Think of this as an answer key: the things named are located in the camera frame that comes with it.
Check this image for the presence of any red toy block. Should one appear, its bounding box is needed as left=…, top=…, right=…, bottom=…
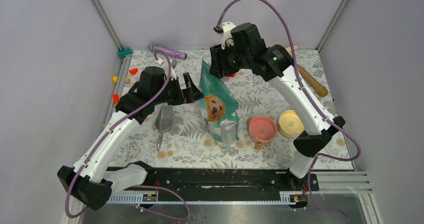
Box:
left=128, top=68, right=138, bottom=75

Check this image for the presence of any grey plastic scoop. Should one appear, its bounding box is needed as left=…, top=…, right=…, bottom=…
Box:
left=155, top=105, right=173, bottom=151

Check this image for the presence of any pink pet bowl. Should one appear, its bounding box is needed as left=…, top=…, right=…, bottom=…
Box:
left=247, top=116, right=278, bottom=144

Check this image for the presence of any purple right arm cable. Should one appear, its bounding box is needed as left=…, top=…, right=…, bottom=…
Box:
left=215, top=0, right=362, bottom=222

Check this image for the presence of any orange toy block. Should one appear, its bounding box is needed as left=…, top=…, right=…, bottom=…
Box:
left=112, top=93, right=120, bottom=104

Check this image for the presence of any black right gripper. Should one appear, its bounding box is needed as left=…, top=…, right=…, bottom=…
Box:
left=208, top=39, right=252, bottom=79

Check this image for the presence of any purple glitter microphone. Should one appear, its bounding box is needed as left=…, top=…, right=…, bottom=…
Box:
left=148, top=43, right=187, bottom=60

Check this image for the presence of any pink toy stick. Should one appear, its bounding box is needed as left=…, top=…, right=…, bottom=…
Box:
left=286, top=45, right=298, bottom=53

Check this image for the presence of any green dog food bag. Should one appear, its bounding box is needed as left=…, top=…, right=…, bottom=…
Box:
left=199, top=60, right=240, bottom=147

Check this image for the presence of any beige toy block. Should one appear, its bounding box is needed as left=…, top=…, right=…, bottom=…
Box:
left=124, top=77, right=131, bottom=84

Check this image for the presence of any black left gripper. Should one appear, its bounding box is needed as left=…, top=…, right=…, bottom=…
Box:
left=153, top=72, right=204, bottom=106

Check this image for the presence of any floral table mat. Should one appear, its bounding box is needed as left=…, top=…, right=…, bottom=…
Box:
left=106, top=49, right=355, bottom=171

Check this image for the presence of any teal clip in corner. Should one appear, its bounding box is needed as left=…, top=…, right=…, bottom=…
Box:
left=117, top=47, right=132, bottom=58

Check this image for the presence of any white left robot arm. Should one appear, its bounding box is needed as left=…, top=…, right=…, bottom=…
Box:
left=57, top=66, right=204, bottom=211

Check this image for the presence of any brown wooden rolling pin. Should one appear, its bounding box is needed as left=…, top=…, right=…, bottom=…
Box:
left=297, top=65, right=329, bottom=97

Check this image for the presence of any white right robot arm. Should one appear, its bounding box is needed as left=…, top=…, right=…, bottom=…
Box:
left=209, top=22, right=346, bottom=190

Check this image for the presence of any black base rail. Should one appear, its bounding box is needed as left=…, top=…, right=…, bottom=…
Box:
left=105, top=167, right=321, bottom=203

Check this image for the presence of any yellow pet bowl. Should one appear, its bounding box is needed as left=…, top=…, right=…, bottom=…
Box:
left=277, top=110, right=305, bottom=138

